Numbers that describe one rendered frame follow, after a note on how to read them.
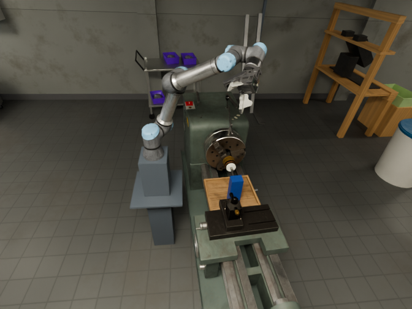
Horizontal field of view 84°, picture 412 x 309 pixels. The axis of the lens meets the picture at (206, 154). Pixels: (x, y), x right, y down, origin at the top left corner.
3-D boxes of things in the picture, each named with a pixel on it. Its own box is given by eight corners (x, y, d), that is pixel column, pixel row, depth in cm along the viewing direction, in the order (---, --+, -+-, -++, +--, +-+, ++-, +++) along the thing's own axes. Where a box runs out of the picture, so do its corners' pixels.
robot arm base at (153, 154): (141, 161, 160) (140, 150, 154) (144, 148, 172) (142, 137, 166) (163, 160, 162) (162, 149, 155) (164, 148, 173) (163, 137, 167)
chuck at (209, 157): (201, 162, 187) (206, 129, 167) (237, 162, 194) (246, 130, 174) (203, 169, 180) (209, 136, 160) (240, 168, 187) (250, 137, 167)
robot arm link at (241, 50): (221, 48, 108) (244, 49, 104) (230, 42, 116) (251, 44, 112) (221, 64, 113) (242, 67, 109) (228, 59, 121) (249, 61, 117)
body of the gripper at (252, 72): (250, 82, 97) (258, 62, 101) (232, 84, 102) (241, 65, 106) (255, 95, 102) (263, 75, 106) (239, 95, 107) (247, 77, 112)
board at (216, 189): (203, 182, 179) (203, 179, 177) (247, 178, 185) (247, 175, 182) (210, 214, 156) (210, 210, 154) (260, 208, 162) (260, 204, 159)
